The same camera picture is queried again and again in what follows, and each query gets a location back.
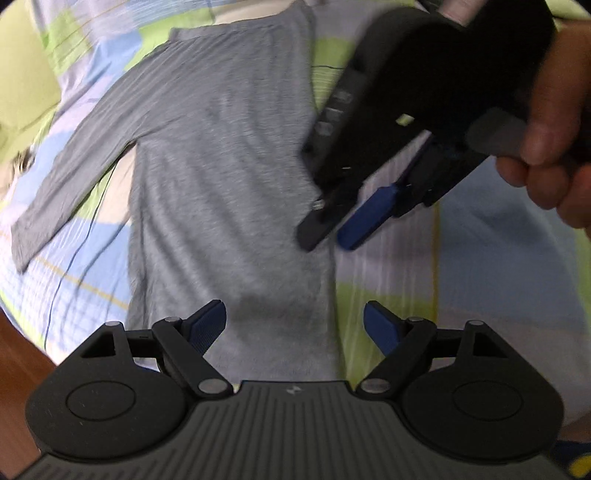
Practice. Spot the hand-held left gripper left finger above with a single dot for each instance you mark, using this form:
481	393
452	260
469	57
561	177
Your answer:
208	324

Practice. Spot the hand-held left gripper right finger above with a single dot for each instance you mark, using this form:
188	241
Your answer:
381	326

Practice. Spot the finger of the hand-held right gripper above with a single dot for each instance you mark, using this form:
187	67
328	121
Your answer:
319	225
364	216

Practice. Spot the grey long-sleeve shirt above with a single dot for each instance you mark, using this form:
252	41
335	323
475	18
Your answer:
207	161

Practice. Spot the person's right hand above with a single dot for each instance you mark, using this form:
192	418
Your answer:
561	138

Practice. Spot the checked pastel bedsheet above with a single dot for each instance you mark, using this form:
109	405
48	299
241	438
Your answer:
485	258

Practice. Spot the blue and yellow cloth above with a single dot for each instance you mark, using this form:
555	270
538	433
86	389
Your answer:
572	457

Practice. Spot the light green blanket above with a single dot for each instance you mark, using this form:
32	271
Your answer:
23	78

